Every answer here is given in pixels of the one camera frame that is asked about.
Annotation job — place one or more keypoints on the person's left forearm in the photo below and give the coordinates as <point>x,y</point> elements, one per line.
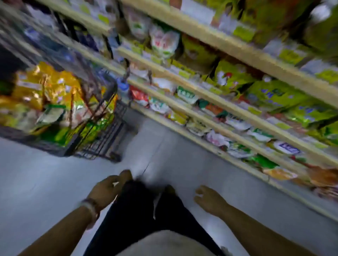
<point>58,235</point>

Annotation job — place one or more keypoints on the person's right forearm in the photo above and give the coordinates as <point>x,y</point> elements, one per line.
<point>264,237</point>

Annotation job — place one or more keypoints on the person's left hand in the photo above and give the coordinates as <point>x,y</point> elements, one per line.
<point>105,191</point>

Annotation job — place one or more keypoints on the pile of seasoning packets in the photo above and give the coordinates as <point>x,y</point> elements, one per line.
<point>47,95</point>

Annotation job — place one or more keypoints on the black trousers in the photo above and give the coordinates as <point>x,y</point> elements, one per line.
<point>132,216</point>

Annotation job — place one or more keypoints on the grey shirt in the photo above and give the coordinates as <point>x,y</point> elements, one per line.
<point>163,243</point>

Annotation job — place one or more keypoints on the rows of assorted seasoning packets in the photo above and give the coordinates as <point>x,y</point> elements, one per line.
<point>274,95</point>

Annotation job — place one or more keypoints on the wooden store shelving with goods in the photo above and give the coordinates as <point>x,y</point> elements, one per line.
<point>222,45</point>

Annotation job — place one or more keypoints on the person's right hand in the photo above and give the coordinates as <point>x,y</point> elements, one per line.
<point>211,201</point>

